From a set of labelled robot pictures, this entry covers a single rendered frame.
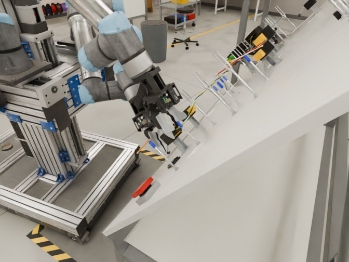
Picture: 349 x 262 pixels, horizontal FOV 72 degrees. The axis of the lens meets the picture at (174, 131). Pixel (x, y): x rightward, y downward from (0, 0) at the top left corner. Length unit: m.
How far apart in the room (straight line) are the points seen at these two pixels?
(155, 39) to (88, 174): 2.81
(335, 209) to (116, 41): 0.76
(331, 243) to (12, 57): 1.31
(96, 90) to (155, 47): 3.37
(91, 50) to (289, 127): 0.54
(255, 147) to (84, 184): 1.71
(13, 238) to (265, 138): 1.99
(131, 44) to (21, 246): 1.70
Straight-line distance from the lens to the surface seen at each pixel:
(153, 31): 4.20
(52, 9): 7.58
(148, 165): 2.26
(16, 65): 1.27
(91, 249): 1.87
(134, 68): 0.63
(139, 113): 0.83
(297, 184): 1.17
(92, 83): 0.98
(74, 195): 1.89
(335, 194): 0.91
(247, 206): 1.02
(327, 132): 1.55
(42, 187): 2.04
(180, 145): 0.78
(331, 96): 0.28
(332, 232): 0.81
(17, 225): 2.19
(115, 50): 0.64
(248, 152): 0.32
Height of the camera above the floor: 1.59
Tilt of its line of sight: 37 degrees down
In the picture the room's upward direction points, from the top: straight up
